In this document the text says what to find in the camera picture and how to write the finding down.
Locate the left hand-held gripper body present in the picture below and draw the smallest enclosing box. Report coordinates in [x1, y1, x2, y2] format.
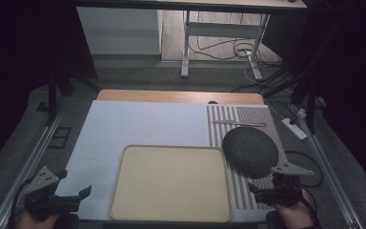
[24, 166, 82, 221]

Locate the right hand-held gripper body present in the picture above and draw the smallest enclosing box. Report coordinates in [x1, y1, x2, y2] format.
[254, 161, 315, 208]

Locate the person's right hand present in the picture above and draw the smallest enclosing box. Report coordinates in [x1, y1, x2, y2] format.
[272, 189, 317, 229]

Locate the person's left hand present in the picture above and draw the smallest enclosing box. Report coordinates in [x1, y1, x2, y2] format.
[14, 209, 60, 229]

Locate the dark grey round plate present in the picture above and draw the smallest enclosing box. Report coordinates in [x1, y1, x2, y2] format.
[221, 126, 280, 180]

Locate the white power strip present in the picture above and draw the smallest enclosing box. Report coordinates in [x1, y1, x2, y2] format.
[281, 116, 309, 141]

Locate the striped placemat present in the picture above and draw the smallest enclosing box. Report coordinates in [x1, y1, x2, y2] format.
[206, 104, 289, 211]

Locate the beige rectangular tray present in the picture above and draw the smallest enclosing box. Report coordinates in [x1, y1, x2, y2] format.
[108, 144, 234, 223]

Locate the white board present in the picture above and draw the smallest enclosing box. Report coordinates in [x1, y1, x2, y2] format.
[54, 99, 270, 222]

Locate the black stand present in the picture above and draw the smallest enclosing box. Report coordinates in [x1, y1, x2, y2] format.
[261, 12, 341, 135]
[44, 47, 104, 127]

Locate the wooden table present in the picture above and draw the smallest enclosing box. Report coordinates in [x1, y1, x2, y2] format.
[95, 89, 265, 106]

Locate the white cabinet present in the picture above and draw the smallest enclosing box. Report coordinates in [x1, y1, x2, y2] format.
[76, 7, 163, 57]

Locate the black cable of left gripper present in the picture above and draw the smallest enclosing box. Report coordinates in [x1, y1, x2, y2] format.
[9, 178, 34, 229]

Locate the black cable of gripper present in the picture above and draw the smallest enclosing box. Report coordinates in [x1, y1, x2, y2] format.
[9, 178, 34, 229]
[282, 150, 324, 223]

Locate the aluminium rail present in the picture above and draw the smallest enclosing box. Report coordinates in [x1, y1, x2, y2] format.
[294, 104, 365, 229]
[0, 101, 70, 229]

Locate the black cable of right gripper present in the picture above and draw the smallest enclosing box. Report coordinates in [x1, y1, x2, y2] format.
[282, 150, 324, 223]

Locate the white metal table frame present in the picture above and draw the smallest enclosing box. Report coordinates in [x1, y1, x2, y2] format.
[187, 12, 295, 96]

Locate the white desk frame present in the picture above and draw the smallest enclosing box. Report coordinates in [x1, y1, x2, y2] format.
[75, 0, 309, 82]

